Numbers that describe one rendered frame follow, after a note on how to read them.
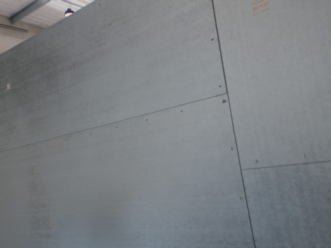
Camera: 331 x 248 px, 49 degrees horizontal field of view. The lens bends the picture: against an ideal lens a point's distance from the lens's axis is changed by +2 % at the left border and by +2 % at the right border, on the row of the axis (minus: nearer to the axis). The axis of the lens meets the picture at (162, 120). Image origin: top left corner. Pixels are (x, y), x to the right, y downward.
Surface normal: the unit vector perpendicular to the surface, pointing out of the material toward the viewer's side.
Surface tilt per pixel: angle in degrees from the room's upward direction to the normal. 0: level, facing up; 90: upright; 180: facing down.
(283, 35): 90
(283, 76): 90
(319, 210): 90
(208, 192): 90
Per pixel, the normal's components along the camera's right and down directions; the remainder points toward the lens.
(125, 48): -0.62, 0.00
